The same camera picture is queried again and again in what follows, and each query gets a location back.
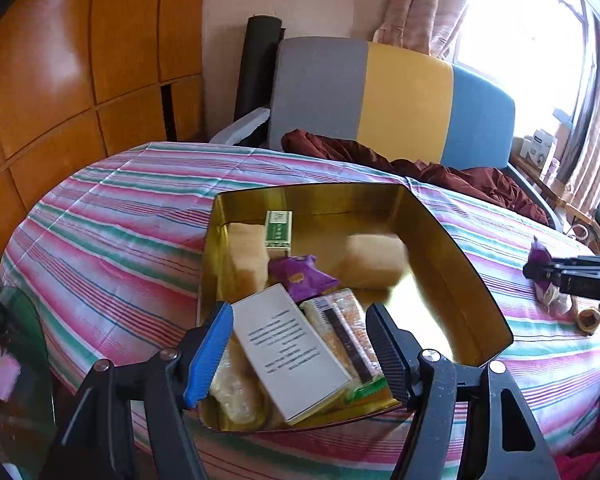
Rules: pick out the striped bed sheet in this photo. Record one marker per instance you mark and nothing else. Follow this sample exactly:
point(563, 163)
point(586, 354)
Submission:
point(105, 260)

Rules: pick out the small purple item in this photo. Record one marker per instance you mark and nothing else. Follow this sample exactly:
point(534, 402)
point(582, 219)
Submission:
point(539, 252)

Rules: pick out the purple snack packet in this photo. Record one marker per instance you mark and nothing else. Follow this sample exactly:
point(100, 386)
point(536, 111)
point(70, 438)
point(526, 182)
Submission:
point(300, 277)

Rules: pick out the beige patterned curtain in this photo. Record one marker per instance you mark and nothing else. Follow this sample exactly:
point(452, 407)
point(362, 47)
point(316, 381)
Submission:
point(597, 125)
point(420, 0)

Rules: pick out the yellow sponge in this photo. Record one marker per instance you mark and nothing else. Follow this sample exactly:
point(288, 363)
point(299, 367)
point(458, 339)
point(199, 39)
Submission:
point(247, 255)
point(372, 260)

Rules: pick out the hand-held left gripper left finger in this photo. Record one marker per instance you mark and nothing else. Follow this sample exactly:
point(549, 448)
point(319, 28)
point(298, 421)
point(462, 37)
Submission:
point(210, 355)

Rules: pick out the brown tape roll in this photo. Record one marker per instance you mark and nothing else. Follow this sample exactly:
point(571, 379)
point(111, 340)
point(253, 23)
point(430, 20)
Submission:
point(590, 321)

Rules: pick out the glass side table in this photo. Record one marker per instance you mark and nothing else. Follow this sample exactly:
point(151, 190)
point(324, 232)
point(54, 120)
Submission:
point(25, 430)

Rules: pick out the gold tin box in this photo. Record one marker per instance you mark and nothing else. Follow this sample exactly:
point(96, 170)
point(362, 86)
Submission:
point(445, 270)

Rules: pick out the white rectangular box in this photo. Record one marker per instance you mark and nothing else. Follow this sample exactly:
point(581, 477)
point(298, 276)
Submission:
point(290, 355)

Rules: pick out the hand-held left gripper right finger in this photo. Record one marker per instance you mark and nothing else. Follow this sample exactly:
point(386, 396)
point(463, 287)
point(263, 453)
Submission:
point(390, 360)

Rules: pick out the grey yellow blue sofa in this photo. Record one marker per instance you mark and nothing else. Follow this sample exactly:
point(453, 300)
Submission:
point(320, 90)

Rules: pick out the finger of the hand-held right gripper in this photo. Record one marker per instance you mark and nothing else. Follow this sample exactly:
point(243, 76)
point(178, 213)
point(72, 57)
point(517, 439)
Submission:
point(540, 270)
point(590, 282)

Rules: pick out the cracker packet with green end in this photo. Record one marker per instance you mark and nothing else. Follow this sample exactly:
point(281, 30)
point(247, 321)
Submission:
point(345, 330)
point(235, 390)

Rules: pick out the dark red blanket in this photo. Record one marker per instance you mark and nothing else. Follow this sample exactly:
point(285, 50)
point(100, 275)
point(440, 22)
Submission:
point(455, 175)

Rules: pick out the white plastic wrapper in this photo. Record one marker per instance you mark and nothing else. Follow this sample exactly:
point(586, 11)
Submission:
point(555, 300)

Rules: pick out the small green and gold box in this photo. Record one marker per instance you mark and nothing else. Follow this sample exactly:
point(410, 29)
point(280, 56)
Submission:
point(278, 232)

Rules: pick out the black rolled mat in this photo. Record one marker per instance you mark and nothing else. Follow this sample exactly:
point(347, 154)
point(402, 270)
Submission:
point(257, 65)

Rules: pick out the pink cloth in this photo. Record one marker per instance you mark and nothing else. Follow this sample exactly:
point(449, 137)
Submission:
point(5, 375)

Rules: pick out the wooden wardrobe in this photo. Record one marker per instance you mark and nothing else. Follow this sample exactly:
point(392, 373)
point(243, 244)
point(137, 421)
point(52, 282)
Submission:
point(80, 60)

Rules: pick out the white carton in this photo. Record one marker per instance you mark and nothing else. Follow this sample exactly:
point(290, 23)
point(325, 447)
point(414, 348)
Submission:
point(540, 150)

